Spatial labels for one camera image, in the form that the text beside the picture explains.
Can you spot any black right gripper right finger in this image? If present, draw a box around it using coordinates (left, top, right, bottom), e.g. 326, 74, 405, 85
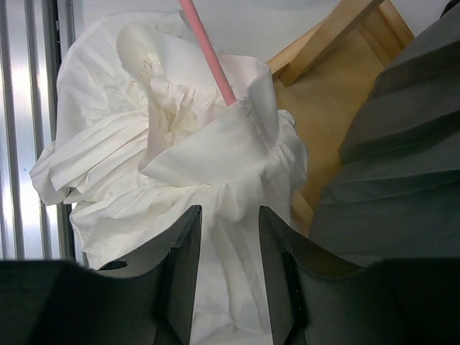
259, 206, 370, 344

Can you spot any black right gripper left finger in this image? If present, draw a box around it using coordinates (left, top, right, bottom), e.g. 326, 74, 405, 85
96, 206, 202, 344

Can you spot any white skirt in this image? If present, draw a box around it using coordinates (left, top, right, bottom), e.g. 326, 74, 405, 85
30, 11, 308, 344

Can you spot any pink clothes hanger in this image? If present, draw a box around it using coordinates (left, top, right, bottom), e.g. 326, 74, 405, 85
179, 0, 236, 106

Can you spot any grey pleated skirt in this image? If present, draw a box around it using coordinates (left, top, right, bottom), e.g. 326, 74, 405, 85
309, 1, 459, 258

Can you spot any wooden clothes rack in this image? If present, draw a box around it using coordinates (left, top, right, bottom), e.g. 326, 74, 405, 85
268, 1, 414, 236

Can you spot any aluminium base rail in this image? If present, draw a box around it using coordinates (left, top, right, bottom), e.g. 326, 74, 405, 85
1, 1, 87, 265

